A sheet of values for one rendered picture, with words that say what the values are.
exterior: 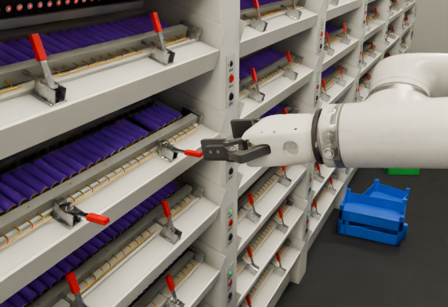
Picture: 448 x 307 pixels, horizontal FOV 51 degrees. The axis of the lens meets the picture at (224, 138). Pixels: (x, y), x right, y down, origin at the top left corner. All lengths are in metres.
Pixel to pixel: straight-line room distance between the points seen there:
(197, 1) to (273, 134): 0.49
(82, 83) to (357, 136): 0.41
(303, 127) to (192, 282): 0.69
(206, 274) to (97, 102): 0.65
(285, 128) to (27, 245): 0.39
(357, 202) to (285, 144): 1.99
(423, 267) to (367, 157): 1.78
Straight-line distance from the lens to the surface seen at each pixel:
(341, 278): 2.17
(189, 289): 1.19
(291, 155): 0.61
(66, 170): 0.82
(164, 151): 0.92
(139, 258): 0.97
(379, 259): 2.33
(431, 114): 0.57
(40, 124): 0.65
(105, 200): 0.80
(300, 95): 1.73
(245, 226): 1.41
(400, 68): 0.63
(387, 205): 2.57
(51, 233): 0.73
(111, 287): 0.91
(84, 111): 0.71
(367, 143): 0.58
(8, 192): 0.77
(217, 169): 1.11
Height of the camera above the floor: 1.32
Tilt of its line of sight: 22 degrees down
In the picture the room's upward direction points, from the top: straight up
